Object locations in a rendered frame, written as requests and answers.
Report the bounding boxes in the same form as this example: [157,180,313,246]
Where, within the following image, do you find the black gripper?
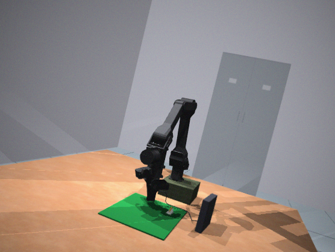
[144,163,169,199]

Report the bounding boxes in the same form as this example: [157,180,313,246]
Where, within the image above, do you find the green circuit board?
[98,193,187,241]

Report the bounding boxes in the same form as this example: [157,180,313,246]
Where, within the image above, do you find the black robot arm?
[135,98,197,182]

